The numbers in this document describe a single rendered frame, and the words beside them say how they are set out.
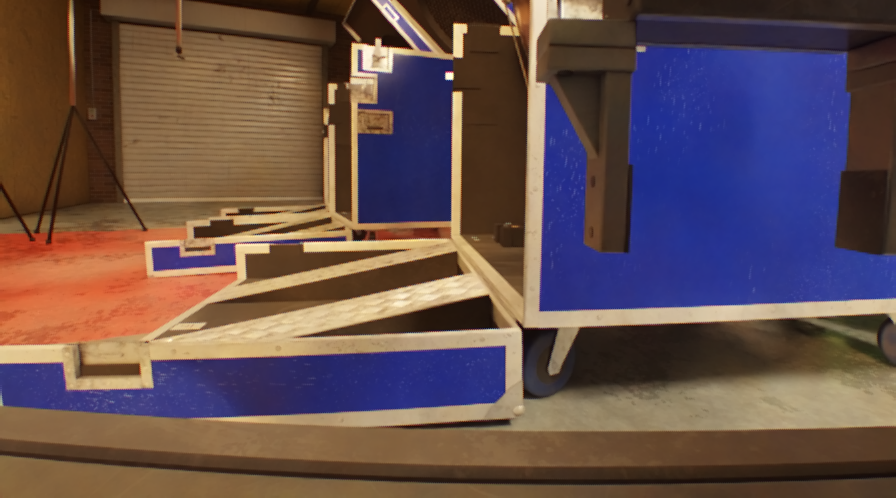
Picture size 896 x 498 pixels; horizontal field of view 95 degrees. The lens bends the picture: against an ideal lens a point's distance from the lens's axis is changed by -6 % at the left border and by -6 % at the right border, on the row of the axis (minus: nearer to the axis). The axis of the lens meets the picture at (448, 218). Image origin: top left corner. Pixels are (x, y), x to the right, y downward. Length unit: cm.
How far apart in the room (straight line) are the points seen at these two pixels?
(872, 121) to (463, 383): 58
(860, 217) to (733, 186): 54
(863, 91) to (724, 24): 9
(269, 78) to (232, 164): 152
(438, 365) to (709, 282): 45
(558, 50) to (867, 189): 17
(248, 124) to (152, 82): 146
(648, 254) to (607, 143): 55
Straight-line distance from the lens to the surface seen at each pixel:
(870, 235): 28
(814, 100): 93
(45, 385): 88
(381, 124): 201
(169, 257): 200
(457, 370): 70
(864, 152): 29
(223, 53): 808
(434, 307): 84
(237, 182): 784
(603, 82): 21
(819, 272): 96
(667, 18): 22
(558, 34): 21
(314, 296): 139
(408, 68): 207
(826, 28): 26
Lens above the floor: 39
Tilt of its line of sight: 5 degrees down
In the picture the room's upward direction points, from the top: 1 degrees clockwise
